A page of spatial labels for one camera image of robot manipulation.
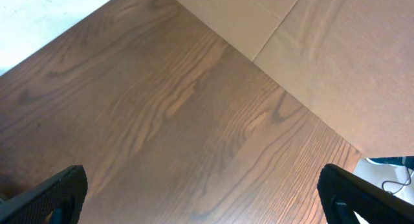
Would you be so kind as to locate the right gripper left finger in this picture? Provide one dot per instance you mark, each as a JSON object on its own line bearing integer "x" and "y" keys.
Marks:
{"x": 58, "y": 199}

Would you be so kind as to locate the brown cardboard sheet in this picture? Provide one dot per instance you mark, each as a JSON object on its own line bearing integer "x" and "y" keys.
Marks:
{"x": 349, "y": 61}

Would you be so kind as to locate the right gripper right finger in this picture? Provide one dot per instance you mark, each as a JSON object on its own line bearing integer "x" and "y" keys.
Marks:
{"x": 345, "y": 196}

